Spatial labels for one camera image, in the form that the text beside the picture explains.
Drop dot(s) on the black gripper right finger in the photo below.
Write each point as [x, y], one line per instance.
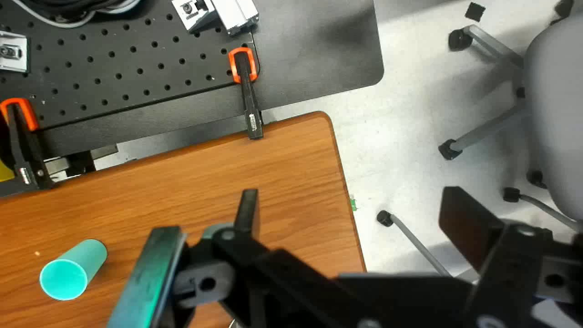
[470, 225]

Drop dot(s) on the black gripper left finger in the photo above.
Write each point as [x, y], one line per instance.
[148, 280]

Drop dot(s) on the teal plastic cup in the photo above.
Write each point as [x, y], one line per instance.
[73, 275]

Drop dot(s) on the grey padded office chair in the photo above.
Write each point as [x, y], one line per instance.
[556, 111]

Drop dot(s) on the yellow emergency stop box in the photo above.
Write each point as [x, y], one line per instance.
[4, 174]

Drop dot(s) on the small black square pad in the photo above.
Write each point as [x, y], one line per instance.
[476, 12]

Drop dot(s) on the black perforated breadboard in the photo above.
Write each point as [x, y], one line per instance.
[121, 67]

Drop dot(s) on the black floor mat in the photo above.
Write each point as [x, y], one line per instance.
[321, 49]

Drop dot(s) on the aluminium extrusion rail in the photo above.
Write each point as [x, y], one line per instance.
[11, 52]
[219, 14]

